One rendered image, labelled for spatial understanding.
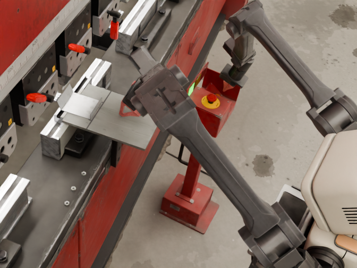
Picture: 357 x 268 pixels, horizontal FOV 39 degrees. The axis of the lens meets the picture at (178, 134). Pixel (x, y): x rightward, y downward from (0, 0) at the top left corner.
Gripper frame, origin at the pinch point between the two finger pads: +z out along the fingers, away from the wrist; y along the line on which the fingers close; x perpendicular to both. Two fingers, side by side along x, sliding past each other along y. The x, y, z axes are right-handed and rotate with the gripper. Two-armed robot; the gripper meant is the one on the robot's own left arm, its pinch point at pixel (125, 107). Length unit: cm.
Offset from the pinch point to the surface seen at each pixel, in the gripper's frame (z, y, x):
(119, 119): 3.8, 1.9, 0.9
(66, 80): 1.4, 5.0, -18.6
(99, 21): -10.9, -9.5, -21.8
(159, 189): 88, -51, 55
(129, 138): 0.8, 7.6, 5.9
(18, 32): -30, 30, -33
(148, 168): 89, -58, 45
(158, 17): 18, -66, -5
